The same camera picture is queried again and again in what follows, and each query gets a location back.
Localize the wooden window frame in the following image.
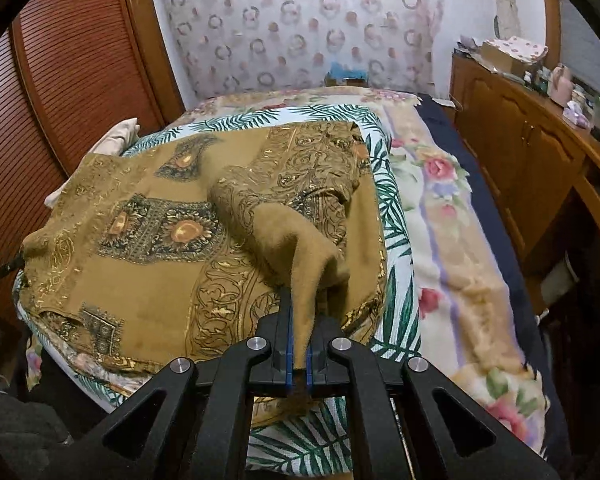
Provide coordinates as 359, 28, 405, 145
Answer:
541, 0, 562, 67

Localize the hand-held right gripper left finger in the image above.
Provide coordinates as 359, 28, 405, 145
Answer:
45, 305, 296, 480

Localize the circle patterned curtain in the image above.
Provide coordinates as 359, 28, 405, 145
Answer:
150, 0, 447, 102

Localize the wooden cabinet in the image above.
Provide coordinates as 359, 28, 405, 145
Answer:
449, 52, 600, 311

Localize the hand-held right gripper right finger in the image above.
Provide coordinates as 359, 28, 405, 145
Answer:
305, 317, 561, 480

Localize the cream pillow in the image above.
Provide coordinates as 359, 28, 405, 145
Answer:
86, 117, 142, 157

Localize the wooden louvered wardrobe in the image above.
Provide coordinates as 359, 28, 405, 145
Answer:
0, 0, 187, 311

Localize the floral blanket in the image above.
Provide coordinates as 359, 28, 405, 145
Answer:
190, 85, 552, 461

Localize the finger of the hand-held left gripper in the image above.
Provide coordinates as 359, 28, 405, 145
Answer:
0, 255, 27, 290

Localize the brown sunflower print garment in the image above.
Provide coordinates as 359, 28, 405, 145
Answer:
20, 120, 388, 428

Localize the cardboard box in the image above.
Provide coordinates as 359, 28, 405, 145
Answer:
479, 42, 532, 77

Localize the dark cloth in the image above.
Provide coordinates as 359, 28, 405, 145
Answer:
0, 375, 78, 466

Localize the navy bed sheet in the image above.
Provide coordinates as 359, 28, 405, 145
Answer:
419, 96, 568, 466

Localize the white tissue pack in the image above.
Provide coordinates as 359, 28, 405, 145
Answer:
564, 100, 592, 127

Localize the floral cloth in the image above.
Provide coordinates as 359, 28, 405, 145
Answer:
484, 35, 549, 64

